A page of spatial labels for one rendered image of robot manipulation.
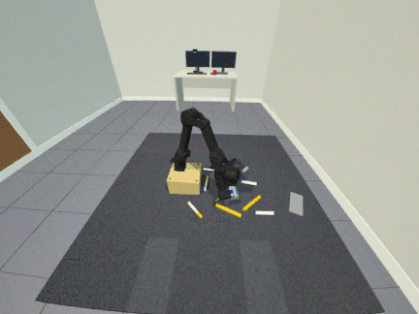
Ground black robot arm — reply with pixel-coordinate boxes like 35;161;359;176
171;108;241;188

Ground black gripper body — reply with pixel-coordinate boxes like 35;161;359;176
214;177;231;201

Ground keyboard with white letter keys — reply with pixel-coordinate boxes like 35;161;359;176
227;186;240;201

